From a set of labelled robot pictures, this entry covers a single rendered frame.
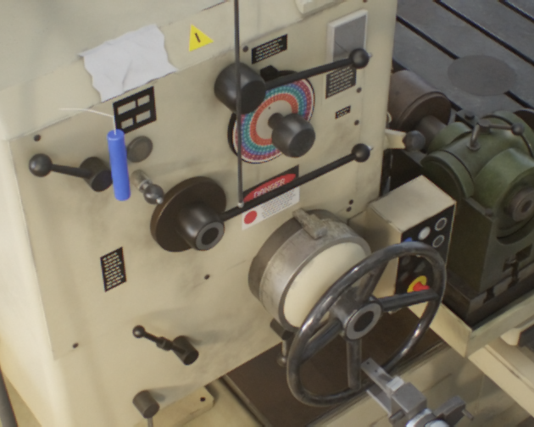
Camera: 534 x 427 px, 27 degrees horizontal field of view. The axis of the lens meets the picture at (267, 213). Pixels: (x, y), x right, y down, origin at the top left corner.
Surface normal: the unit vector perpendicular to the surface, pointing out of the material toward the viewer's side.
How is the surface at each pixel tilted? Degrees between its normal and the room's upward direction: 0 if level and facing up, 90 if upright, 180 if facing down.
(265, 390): 0
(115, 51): 37
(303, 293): 76
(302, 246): 21
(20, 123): 45
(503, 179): 32
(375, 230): 90
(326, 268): 61
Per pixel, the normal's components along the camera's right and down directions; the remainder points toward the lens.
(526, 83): 0.00, -0.73
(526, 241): 0.59, 0.55
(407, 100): -0.33, -0.50
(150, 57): 0.44, 0.15
